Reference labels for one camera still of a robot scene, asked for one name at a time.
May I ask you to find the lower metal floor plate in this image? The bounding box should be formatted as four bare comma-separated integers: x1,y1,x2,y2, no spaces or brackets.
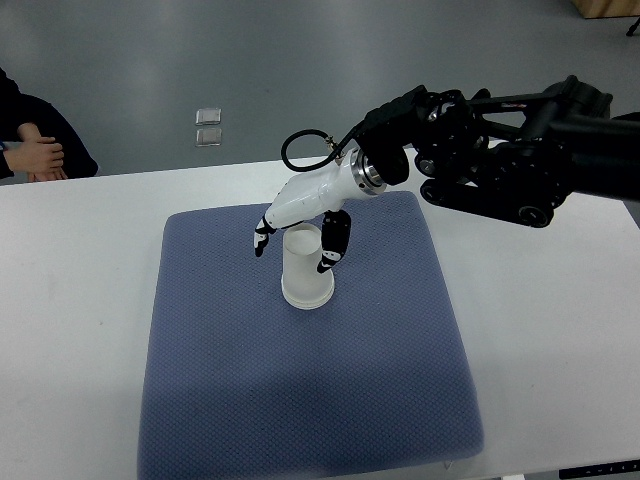
195,128,222,147

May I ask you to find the black tripod leg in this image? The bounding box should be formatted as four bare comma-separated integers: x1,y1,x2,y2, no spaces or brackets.
626,17,640,37

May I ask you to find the person's lower hand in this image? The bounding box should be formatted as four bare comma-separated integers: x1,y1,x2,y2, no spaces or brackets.
27,167,68,183

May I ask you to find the person's bare forearm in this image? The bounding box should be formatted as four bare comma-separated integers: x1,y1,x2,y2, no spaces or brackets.
17,122,41,142

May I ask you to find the white paper cup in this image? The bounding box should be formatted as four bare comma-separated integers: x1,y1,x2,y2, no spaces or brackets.
284,296,331,310
281,223,335,301

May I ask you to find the upper metal floor plate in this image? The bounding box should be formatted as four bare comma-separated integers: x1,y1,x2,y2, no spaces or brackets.
195,107,221,125

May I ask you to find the wooden box in corner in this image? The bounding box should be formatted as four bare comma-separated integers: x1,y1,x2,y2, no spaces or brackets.
571,0,640,19

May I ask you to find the person's upper hand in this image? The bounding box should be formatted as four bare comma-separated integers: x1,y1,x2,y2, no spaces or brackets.
4,137,64,173

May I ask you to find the black table control panel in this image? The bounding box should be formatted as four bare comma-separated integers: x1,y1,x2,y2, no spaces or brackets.
558,460,640,479

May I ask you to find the person's dark jacket torso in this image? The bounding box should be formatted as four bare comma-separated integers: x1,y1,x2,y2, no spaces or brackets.
0,69,22,108

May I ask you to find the blue-grey textured mat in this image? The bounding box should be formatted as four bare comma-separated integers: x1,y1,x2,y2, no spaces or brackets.
138,192,484,479

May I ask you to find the metal floor plate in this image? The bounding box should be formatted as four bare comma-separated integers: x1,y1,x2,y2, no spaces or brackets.
195,107,221,125
195,128,222,147

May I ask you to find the white paper cup on mat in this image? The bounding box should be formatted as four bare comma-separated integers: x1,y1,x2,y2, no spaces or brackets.
284,296,331,310

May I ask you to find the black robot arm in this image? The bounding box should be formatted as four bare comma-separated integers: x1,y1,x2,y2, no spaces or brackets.
345,75,639,228

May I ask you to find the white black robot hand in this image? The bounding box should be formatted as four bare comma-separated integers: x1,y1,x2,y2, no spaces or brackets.
254,148,387,273

